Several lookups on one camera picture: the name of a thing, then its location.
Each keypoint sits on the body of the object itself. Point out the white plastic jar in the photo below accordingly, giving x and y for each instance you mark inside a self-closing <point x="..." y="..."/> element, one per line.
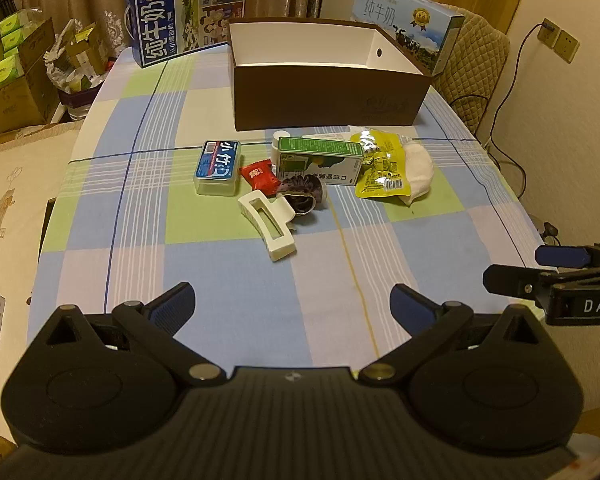
<point x="280" y="141"/>

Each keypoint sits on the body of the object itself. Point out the blue label plastic box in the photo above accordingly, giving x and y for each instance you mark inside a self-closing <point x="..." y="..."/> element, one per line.
<point x="219" y="165"/>

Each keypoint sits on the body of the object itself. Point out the stack of green packets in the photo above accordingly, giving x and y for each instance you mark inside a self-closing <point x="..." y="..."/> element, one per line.
<point x="5" y="70"/>

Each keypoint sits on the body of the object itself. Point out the quilted beige chair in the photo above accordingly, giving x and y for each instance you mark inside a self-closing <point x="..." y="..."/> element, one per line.
<point x="472" y="60"/>

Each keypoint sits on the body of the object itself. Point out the purple velvet scrunchie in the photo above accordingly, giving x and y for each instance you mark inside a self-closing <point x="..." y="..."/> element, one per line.
<point x="305" y="187"/>

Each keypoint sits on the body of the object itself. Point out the checkered tablecloth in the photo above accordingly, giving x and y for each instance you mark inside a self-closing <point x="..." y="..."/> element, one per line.
<point x="180" y="110"/>

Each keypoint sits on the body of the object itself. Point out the wall socket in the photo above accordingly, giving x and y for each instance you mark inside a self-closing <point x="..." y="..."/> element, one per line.
<point x="566" y="44"/>

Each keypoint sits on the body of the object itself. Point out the white and green carton box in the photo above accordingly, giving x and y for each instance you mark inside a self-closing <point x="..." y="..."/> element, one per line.
<point x="325" y="133"/>

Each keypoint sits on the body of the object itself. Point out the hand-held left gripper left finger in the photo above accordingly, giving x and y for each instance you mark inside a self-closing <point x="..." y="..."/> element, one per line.
<point x="172" y="305"/>

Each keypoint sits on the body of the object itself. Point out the dark blue milk carton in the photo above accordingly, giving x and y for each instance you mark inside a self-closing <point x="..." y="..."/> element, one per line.
<point x="180" y="20"/>

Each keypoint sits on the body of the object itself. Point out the yellow snack packet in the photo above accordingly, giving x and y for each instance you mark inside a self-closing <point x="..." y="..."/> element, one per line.
<point x="382" y="165"/>

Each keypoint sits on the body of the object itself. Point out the small dark object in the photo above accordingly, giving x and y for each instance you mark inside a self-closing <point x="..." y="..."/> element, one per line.
<point x="550" y="231"/>

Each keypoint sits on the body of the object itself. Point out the brown cardboard box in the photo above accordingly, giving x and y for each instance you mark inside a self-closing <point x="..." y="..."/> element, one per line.
<point x="320" y="100"/>

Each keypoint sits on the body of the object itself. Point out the large cardboard box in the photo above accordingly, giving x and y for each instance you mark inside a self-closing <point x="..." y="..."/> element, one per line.
<point x="20" y="95"/>

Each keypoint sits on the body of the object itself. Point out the white hair claw clip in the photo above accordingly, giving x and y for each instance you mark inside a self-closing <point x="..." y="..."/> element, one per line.
<point x="281" y="251"/>

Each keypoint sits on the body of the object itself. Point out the white cloth pouch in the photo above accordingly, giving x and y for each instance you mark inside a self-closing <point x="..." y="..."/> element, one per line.
<point x="420" y="170"/>

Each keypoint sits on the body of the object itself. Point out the light blue milk carton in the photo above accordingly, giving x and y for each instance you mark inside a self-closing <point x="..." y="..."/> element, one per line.
<point x="420" y="25"/>

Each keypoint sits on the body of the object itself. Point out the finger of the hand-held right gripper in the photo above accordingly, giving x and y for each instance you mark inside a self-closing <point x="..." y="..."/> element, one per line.
<point x="560" y="255"/>
<point x="510" y="280"/>

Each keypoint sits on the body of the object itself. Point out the white plastic trash bag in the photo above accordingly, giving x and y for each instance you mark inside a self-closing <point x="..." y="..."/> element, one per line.
<point x="75" y="60"/>

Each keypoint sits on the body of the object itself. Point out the red candy packet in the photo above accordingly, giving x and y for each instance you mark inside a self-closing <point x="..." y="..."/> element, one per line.
<point x="257" y="175"/>

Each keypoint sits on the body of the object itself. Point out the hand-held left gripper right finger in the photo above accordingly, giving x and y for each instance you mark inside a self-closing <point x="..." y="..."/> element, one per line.
<point x="412" y="307"/>

